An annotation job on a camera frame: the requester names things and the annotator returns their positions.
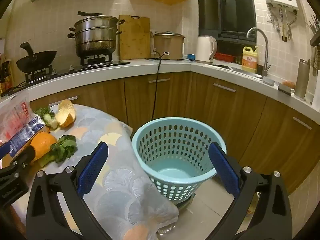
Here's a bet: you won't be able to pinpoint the red snack packet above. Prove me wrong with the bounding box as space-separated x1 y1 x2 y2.
0 90 35 145

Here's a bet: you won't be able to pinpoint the orange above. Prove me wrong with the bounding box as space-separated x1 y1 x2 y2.
31 132 57 165

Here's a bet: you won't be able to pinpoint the dish sponge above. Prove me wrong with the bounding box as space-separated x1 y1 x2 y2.
277 84 293 95

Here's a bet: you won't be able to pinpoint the blue drink carton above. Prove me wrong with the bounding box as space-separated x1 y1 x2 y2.
0 114 47 159

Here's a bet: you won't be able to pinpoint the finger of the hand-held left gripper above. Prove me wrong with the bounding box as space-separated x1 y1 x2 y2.
0 145 37 180

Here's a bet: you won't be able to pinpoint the rice cooker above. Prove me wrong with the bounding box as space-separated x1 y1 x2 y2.
152 31 185 61

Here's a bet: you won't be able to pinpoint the red container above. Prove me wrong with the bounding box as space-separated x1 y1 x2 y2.
214 52 237 63

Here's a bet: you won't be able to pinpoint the small bok choy piece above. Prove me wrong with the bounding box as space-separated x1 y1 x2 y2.
34 107 58 130

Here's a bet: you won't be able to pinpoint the steel steamer pot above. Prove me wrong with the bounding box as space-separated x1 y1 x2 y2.
67 11 124 58

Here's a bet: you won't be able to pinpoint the steel thermos bottle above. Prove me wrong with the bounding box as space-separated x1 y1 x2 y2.
294 59 311 98

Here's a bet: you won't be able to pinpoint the black wok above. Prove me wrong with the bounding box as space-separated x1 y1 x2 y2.
16 41 58 73

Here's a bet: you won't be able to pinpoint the large bok choy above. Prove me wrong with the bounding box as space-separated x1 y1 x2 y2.
39 134 77 167

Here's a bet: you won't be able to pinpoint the yellow detergent bottle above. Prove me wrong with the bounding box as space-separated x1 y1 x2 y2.
241 46 259 73

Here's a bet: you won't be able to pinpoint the black gas stove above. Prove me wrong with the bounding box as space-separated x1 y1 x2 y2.
0 55 131 98

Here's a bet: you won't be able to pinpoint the water heater pipes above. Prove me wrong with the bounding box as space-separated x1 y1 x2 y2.
267 5 299 42

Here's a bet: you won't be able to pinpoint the patterned grey tablecloth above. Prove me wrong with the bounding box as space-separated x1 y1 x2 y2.
10 104 179 240

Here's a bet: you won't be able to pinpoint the dark window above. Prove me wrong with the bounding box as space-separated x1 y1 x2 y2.
197 0 258 45

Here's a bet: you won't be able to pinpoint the wooden cutting board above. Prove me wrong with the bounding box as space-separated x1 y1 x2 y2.
118 14 151 61

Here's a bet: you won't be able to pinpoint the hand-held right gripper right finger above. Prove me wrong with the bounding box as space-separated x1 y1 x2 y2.
208 142 293 240

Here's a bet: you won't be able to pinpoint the light blue plastic basket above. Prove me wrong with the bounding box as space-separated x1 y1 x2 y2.
131 117 227 204

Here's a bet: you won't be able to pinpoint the steel faucet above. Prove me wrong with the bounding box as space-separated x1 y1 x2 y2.
246 27 272 80

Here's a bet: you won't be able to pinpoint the white electric kettle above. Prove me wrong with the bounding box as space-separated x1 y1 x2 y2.
195 35 218 63

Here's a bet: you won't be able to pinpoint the wooden base cabinets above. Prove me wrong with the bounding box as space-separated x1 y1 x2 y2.
30 71 320 198

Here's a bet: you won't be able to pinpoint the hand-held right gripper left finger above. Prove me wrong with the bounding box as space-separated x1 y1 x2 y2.
26 141 113 240

